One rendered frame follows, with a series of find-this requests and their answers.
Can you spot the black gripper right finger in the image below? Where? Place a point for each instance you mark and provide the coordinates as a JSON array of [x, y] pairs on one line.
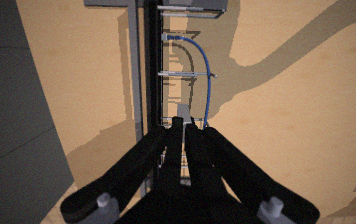
[[208, 152]]

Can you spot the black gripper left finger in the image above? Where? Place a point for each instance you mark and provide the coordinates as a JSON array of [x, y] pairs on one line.
[[103, 200]]

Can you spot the dark grey rack with cable rings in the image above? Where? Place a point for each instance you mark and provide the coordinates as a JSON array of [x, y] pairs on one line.
[[154, 58]]

